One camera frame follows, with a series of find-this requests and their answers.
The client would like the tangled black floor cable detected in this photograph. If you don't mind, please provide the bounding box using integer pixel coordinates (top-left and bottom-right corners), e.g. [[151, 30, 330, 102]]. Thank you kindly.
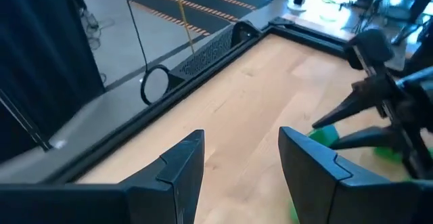
[[79, 7, 116, 51]]

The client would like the black perforated computer case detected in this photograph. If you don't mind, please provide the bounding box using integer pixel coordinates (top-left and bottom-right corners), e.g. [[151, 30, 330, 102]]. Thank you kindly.
[[168, 20, 263, 83]]

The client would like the yellow cable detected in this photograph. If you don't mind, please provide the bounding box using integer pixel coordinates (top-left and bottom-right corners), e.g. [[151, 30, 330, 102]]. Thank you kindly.
[[174, 0, 196, 55]]

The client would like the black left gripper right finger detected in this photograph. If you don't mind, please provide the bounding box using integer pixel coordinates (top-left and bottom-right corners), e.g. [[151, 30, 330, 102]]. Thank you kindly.
[[279, 126, 433, 224]]

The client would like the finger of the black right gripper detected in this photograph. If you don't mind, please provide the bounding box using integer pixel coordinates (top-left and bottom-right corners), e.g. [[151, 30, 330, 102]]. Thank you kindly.
[[329, 125, 406, 151], [311, 77, 390, 130]]

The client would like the black metal table frame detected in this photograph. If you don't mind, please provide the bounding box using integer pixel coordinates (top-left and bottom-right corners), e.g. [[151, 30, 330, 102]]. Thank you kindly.
[[43, 16, 359, 184]]

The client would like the black curtain partition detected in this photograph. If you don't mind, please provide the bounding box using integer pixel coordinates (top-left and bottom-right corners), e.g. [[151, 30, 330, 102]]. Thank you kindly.
[[0, 0, 106, 162]]

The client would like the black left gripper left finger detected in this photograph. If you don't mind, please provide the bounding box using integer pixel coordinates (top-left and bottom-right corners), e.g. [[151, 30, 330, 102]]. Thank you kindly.
[[0, 130, 206, 224]]

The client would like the black looped cable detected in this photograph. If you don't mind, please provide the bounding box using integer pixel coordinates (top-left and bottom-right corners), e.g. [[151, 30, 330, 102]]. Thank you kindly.
[[118, 0, 172, 107]]

